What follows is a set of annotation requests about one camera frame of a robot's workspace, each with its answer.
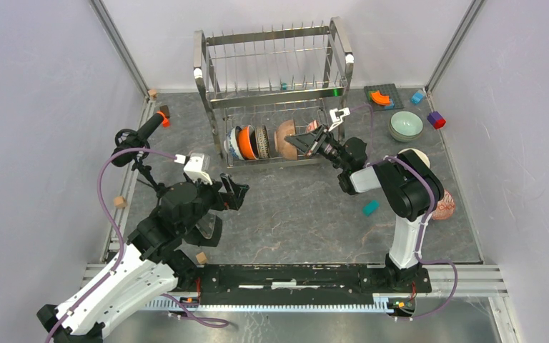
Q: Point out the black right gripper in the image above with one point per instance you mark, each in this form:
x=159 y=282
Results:
x=309 y=141

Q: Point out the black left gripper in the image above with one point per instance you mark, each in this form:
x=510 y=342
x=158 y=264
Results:
x=236 y=194

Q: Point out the brown patterned bowl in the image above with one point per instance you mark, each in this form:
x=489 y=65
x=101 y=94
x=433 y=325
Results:
x=285 y=149

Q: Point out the black white patterned bowl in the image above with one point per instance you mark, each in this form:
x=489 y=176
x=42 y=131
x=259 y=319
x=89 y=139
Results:
x=262 y=141

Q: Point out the blue white porcelain bowl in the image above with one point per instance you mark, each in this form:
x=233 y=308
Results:
x=231 y=144

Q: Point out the orange bowl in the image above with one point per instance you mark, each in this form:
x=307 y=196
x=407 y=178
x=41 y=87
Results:
x=244 y=141

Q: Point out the steel two-tier dish rack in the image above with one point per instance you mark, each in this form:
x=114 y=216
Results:
x=238 y=77

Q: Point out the pale green ceramic bowl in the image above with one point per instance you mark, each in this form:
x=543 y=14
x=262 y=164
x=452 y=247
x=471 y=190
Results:
x=397 y=136

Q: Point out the blue zigzag patterned bowl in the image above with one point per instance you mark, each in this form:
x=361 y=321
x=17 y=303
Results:
x=445 y=207

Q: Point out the red white patterned bowl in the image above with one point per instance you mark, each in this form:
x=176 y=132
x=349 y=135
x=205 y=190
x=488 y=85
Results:
x=313 y=125

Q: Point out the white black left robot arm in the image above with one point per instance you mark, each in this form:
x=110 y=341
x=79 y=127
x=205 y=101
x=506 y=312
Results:
x=149 y=264

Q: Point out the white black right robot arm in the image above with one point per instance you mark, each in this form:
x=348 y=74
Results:
x=409 y=185

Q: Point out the black clear-top container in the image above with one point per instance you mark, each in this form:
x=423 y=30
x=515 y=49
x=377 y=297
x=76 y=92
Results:
x=207 y=232

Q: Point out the wooden cube near base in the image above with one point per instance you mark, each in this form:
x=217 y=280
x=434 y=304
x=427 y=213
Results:
x=201 y=258

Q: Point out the orange curved block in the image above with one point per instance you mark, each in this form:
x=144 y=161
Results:
x=380 y=99

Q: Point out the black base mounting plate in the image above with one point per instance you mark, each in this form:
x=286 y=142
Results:
x=301 y=284

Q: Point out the teal block on floor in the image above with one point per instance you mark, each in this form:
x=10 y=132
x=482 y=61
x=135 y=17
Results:
x=370 y=208

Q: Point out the grey building baseplate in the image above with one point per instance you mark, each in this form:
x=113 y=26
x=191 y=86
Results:
x=386 y=90

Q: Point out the black microphone on tripod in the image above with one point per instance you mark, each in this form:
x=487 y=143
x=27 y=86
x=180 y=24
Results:
x=128 y=139

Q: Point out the light blue block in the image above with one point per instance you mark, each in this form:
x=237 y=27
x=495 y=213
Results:
x=418 y=96

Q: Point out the purple red block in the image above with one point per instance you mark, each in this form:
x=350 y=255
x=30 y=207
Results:
x=436 y=120

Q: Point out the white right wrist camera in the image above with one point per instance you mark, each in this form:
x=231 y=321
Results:
x=337 y=117

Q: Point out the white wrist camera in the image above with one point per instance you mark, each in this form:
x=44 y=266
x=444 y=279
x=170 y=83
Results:
x=195 y=167
x=337 y=117

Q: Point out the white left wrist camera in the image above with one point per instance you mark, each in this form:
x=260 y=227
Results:
x=195 y=167

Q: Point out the wooden cube left rail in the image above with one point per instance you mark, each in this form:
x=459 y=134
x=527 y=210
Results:
x=120 y=202

